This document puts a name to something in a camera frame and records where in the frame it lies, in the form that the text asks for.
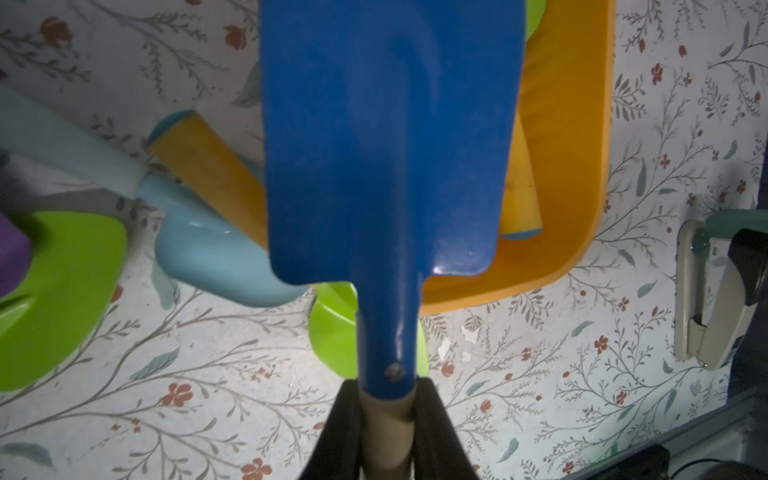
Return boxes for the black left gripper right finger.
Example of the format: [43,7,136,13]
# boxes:
[412,378,478,480]

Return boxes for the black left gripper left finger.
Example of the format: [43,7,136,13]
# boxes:
[299,380,363,480]

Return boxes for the purple shovel pink handle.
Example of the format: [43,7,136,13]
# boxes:
[0,213,32,297]

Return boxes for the bright green shovel yellow handle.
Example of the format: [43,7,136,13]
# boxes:
[525,0,547,40]

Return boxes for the light blue toy shovel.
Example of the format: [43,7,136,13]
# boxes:
[1,86,308,308]

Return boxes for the yellow plastic storage box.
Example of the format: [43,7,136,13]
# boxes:
[421,1,616,315]

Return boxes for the floral patterned table mat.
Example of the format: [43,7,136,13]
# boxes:
[1,1,767,479]

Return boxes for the beige black stapler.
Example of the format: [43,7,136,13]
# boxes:
[674,209,767,371]

